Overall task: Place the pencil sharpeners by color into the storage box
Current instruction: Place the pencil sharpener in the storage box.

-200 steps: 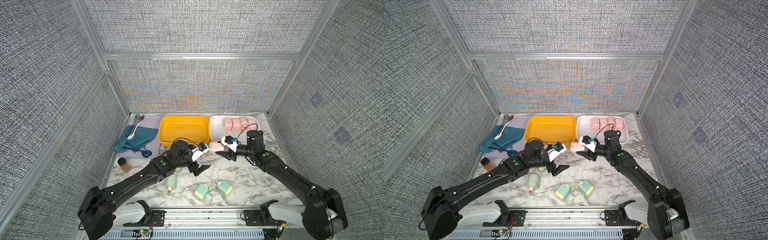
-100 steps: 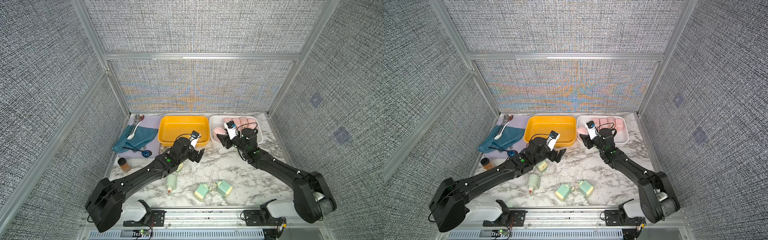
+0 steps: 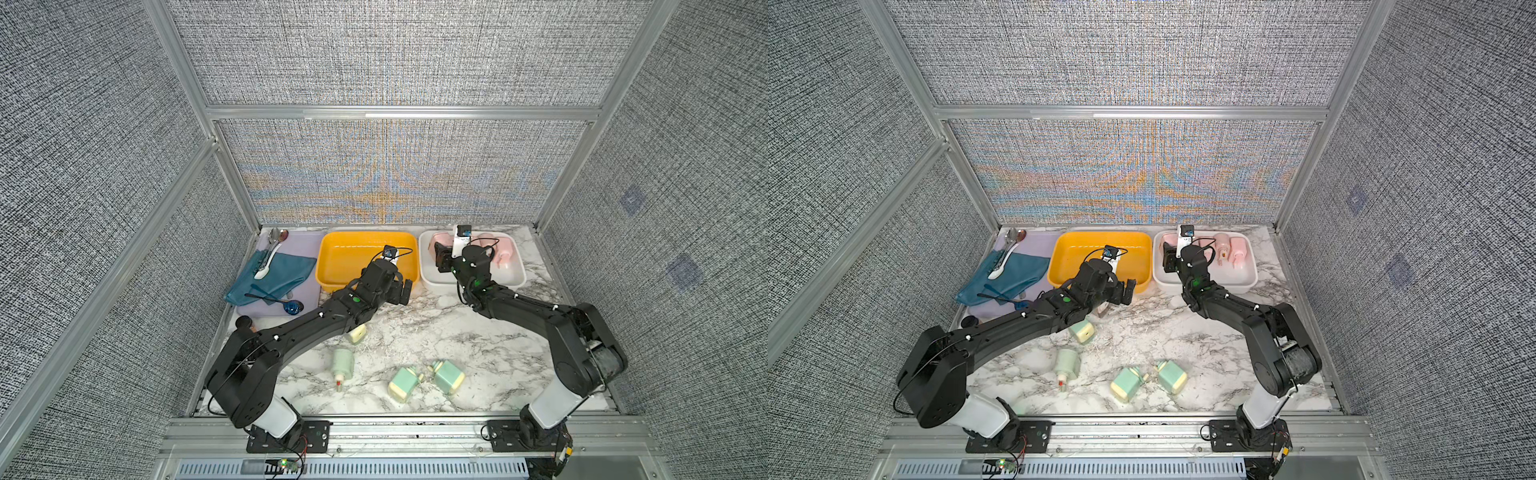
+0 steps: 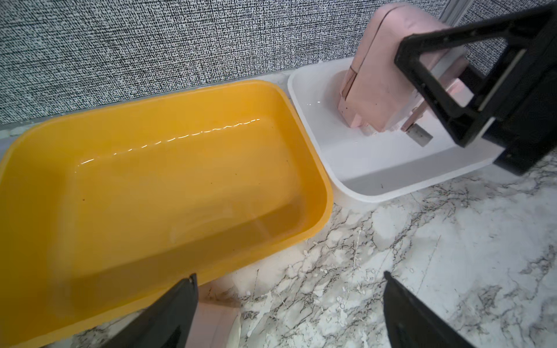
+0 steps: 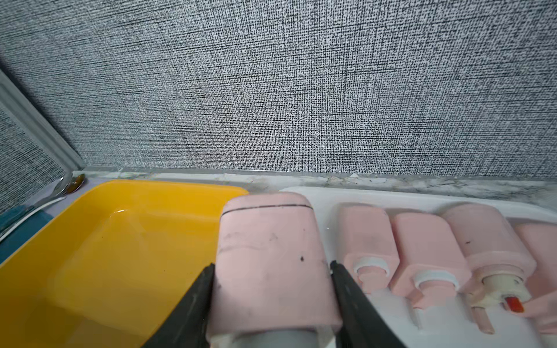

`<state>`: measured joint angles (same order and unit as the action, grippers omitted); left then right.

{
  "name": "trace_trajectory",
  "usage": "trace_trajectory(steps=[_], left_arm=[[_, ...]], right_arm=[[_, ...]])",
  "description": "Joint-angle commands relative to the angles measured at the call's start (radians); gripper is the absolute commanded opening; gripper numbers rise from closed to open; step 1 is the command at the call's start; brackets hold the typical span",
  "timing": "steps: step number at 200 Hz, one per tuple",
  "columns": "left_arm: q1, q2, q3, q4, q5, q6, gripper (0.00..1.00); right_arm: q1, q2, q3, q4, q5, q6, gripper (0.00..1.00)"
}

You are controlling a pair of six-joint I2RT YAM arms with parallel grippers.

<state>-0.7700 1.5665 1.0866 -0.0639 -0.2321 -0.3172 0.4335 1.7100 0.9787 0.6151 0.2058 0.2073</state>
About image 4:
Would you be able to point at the yellow plastic tray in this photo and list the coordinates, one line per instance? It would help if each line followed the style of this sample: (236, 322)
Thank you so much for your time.
(104, 211)

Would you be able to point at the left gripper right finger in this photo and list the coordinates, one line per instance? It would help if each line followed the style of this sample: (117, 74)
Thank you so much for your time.
(410, 323)

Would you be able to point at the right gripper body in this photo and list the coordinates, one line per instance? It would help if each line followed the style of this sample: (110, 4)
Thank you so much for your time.
(524, 100)

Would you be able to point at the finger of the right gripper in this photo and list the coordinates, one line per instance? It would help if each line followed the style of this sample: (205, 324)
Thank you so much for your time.
(453, 89)

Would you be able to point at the white plastic tray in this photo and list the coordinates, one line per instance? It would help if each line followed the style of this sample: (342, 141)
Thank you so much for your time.
(367, 168)

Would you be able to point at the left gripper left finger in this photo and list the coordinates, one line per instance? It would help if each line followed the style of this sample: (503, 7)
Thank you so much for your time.
(166, 323)

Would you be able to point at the pink sharpener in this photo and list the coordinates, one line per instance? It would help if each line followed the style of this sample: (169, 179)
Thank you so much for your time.
(215, 325)
(374, 93)

